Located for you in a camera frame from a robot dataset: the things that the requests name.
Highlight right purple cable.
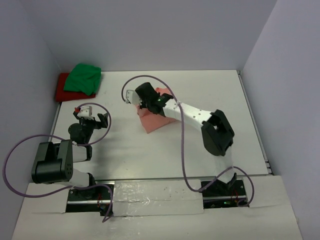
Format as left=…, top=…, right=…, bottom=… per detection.
left=120, top=74, right=255, bottom=208

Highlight red folded t-shirt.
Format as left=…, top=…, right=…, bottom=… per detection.
left=55, top=72, right=96, bottom=103

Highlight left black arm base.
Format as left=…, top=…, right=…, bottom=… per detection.
left=65, top=186, right=111, bottom=217

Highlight green folded t-shirt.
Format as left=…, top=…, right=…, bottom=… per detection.
left=63, top=63, right=102, bottom=96

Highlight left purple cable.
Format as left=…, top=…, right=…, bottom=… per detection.
left=2, top=102, right=115, bottom=223

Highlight silver tape patch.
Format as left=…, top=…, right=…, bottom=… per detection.
left=112, top=180, right=204, bottom=217

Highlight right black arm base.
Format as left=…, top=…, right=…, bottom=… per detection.
left=201, top=179, right=247, bottom=209

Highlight purple cable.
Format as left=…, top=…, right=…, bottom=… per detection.
left=2, top=102, right=115, bottom=223
left=120, top=74, right=255, bottom=208

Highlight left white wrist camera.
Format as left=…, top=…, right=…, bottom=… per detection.
left=73, top=105, right=94, bottom=120

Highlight salmon pink t-shirt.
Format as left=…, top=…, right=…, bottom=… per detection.
left=134, top=87, right=176, bottom=135

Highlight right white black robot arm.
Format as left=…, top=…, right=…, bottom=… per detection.
left=125, top=82, right=235, bottom=196

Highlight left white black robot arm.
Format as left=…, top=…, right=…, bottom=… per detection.
left=31, top=111, right=109, bottom=199

